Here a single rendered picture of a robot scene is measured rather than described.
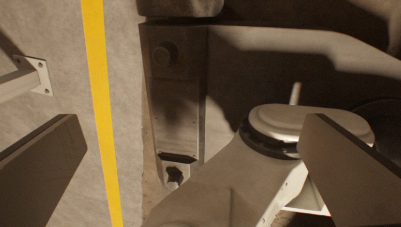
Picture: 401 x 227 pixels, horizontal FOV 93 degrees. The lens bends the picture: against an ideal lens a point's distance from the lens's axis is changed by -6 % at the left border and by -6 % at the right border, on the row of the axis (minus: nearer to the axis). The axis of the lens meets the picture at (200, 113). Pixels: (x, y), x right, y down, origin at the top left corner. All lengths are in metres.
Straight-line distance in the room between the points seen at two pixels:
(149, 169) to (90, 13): 0.65
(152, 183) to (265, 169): 0.77
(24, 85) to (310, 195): 0.97
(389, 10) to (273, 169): 0.52
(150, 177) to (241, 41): 0.75
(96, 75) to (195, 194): 0.66
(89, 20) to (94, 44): 0.08
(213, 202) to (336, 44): 0.38
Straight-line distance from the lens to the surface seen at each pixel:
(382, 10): 0.71
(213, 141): 0.56
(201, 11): 0.44
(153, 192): 1.08
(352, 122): 0.42
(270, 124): 0.35
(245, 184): 0.30
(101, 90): 0.85
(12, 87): 0.95
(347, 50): 0.50
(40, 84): 1.03
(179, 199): 0.25
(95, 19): 0.77
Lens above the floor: 0.62
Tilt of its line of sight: 59 degrees down
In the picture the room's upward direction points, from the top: 160 degrees counter-clockwise
